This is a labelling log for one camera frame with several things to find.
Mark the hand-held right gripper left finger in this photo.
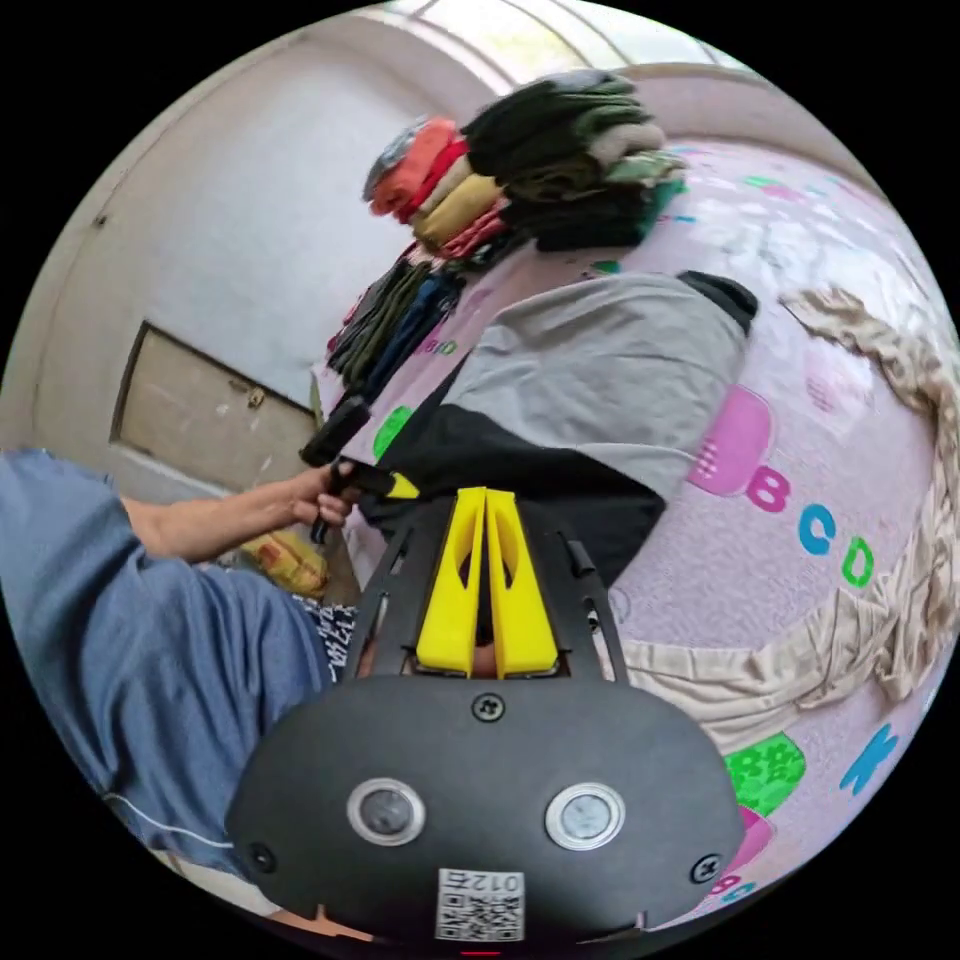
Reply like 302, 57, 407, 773
416, 486, 487, 667

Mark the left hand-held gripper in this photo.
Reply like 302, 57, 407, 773
309, 460, 421, 546

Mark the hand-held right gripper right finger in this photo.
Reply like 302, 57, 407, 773
486, 488, 561, 679

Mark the black and grey jacket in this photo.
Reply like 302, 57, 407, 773
358, 269, 760, 605

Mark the person's left forearm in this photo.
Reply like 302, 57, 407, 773
119, 473, 300, 565

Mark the person's left hand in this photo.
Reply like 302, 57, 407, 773
287, 459, 355, 528

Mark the yellow bag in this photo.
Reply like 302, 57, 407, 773
238, 527, 333, 599

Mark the bed with pink printed sheet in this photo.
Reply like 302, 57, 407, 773
308, 63, 955, 933

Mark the beige cupboard door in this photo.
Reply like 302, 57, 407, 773
109, 320, 318, 475

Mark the person's body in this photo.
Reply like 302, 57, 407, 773
0, 447, 360, 880

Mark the beige garment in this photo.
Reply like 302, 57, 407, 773
620, 287, 960, 751

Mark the pile of clothes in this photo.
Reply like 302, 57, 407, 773
325, 71, 690, 400

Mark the window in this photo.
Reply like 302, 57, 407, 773
386, 0, 755, 70

